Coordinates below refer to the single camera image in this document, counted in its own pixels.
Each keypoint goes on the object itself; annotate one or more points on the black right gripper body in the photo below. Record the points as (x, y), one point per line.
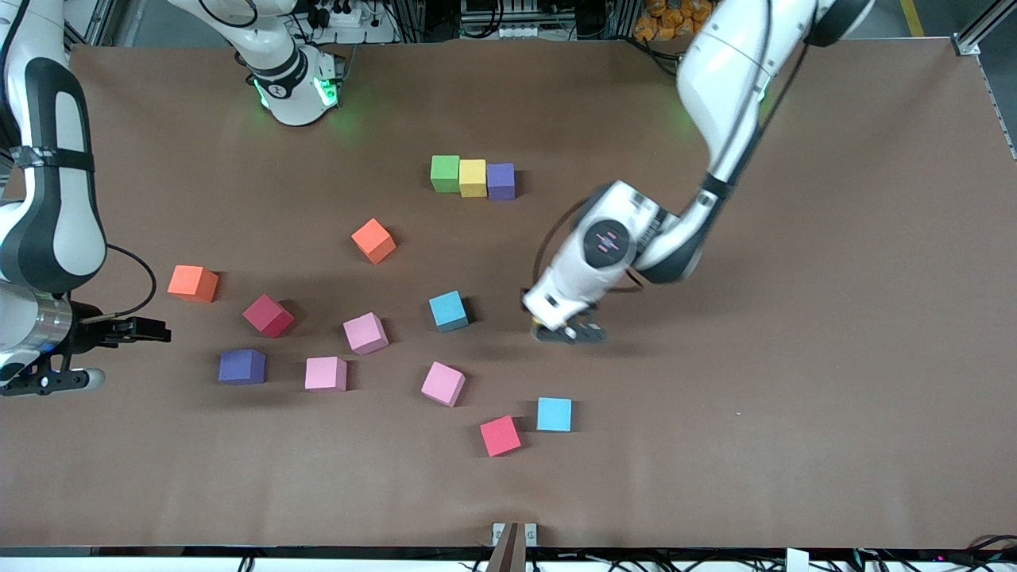
(89, 333)

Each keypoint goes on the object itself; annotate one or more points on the teal blue foam cube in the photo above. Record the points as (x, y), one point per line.
(447, 310)

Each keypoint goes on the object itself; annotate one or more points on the purple foam cube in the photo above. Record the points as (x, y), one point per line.
(500, 181)
(241, 365)

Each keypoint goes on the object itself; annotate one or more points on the green foam cube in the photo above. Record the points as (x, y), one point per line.
(445, 171)

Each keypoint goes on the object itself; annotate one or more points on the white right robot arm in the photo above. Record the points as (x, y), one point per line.
(75, 230)

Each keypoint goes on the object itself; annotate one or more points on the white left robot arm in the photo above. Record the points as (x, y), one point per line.
(731, 63)

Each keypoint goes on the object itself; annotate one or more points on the orange foam cube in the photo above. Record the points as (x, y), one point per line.
(373, 240)
(191, 282)

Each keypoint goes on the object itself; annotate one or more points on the crimson foam cube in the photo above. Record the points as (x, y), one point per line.
(267, 314)

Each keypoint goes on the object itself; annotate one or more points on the pink foam cube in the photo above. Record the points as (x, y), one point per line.
(365, 332)
(325, 372)
(442, 383)

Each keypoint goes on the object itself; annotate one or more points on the light blue foam cube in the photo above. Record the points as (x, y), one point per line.
(554, 414)

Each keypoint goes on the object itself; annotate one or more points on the red foam cube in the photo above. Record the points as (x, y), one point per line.
(500, 435)

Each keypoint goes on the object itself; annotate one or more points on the metal equipment rack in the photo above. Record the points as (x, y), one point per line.
(508, 32)

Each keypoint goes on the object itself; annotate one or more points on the brown table cover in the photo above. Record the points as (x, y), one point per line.
(794, 397)

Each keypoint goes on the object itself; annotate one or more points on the orange fruit net bag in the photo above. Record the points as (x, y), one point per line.
(663, 20)

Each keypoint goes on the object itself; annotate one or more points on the white power strip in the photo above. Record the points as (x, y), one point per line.
(346, 20)

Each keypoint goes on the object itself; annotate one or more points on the white paper tag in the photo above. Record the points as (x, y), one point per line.
(797, 562)

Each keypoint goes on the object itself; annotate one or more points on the small metal bracket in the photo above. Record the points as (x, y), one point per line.
(531, 534)

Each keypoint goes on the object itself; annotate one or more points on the aluminium frame post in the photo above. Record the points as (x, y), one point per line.
(507, 552)

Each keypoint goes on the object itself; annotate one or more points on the aluminium frame profile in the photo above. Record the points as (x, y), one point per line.
(973, 40)
(99, 33)

